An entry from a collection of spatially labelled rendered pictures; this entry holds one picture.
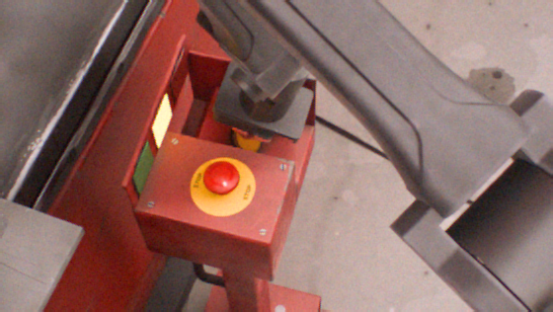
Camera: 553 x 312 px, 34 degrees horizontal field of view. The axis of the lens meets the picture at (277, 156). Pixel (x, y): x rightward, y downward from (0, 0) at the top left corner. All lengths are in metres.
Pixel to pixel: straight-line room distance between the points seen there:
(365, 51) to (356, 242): 1.39
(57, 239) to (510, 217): 0.41
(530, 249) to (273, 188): 0.58
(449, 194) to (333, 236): 1.38
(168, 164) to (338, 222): 0.86
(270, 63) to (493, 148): 0.40
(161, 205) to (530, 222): 0.61
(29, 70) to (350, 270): 0.96
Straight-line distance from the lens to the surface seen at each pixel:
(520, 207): 0.46
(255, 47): 0.79
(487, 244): 0.46
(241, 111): 1.00
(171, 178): 1.01
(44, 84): 0.99
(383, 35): 0.45
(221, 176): 0.97
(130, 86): 1.12
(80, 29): 1.02
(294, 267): 1.80
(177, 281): 1.75
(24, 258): 0.76
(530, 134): 0.46
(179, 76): 1.04
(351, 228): 1.83
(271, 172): 1.01
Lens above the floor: 1.68
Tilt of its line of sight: 62 degrees down
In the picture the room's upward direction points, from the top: 3 degrees counter-clockwise
